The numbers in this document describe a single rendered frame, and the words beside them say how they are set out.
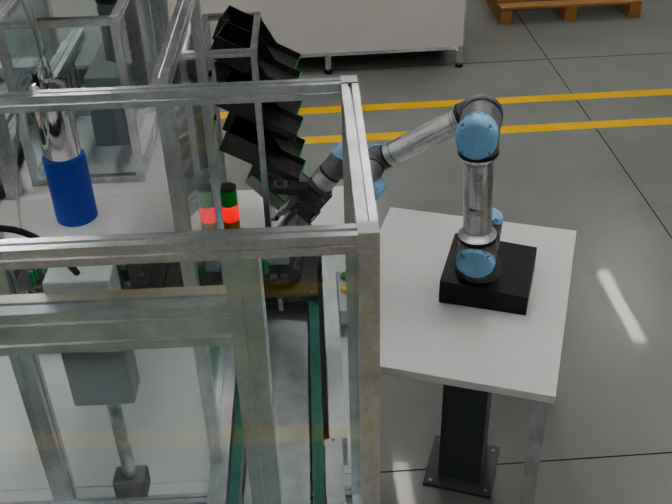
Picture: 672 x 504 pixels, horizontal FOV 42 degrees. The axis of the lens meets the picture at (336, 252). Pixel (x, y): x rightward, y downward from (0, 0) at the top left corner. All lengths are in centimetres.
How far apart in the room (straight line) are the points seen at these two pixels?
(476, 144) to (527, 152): 326
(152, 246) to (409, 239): 210
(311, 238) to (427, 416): 261
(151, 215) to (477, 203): 141
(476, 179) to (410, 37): 427
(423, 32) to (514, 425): 374
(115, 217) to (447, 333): 141
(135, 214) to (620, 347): 222
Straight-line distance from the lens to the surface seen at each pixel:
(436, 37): 677
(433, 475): 350
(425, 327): 281
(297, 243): 117
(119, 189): 368
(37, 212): 363
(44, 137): 333
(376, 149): 273
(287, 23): 663
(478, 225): 261
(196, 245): 118
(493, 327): 283
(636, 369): 410
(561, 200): 522
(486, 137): 244
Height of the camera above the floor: 263
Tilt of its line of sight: 34 degrees down
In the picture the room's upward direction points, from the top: 2 degrees counter-clockwise
